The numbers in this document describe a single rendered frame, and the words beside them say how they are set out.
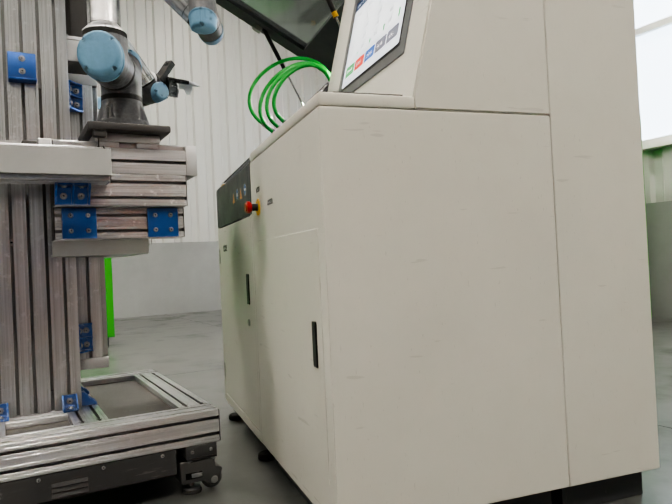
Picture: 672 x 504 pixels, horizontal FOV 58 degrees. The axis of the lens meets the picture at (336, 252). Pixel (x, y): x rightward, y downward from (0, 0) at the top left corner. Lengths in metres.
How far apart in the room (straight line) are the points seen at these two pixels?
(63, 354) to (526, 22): 1.56
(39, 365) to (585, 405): 1.49
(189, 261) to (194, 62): 2.89
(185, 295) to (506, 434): 7.62
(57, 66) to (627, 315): 1.74
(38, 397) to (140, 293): 6.75
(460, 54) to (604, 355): 0.80
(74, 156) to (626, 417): 1.52
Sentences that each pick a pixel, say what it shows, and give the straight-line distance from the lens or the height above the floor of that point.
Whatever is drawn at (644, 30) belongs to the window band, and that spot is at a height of 2.49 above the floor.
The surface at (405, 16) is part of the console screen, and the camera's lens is 1.56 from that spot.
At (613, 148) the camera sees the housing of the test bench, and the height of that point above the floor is 0.87.
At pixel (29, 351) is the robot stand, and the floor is 0.41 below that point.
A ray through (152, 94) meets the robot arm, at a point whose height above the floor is 1.32.
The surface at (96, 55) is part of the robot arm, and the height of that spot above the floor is 1.19.
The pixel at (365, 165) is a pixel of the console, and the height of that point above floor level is 0.83.
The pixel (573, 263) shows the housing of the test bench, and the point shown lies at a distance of 1.55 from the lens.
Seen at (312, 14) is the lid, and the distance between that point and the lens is 2.54.
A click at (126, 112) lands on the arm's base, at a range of 1.86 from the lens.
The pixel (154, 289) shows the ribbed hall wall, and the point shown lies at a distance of 8.74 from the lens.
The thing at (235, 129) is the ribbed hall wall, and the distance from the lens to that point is 9.33.
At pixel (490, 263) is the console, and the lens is 1.41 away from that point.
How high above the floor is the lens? 0.63
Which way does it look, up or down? 1 degrees up
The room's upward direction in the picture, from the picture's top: 3 degrees counter-clockwise
